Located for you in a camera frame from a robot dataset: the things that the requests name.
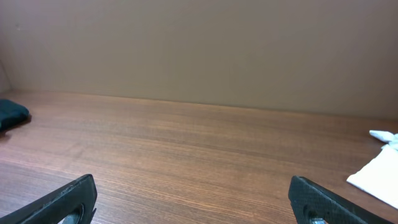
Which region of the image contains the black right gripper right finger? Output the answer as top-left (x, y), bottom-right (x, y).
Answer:
top-left (288, 175), bottom-right (392, 224)

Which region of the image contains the white t-shirt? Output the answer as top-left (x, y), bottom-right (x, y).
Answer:
top-left (346, 130), bottom-right (397, 208)

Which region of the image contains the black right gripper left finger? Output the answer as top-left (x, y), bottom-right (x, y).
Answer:
top-left (1, 174), bottom-right (98, 224)

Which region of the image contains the folded blue shirt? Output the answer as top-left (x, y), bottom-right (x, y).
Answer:
top-left (1, 99), bottom-right (30, 132)

